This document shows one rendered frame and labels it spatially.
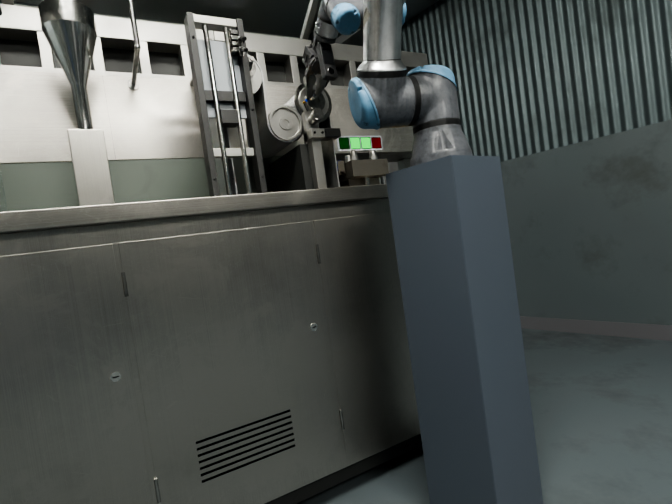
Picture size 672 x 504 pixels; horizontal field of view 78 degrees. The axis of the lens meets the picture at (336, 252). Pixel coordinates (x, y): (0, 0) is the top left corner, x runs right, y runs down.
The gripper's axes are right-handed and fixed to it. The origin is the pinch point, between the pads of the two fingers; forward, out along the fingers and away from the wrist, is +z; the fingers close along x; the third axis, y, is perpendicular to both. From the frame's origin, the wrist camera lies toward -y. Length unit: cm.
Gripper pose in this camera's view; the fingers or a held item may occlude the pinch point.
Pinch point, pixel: (313, 96)
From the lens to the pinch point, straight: 153.3
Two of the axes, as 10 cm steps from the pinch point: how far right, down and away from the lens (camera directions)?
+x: -8.7, 1.4, -4.8
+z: -2.8, 6.6, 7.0
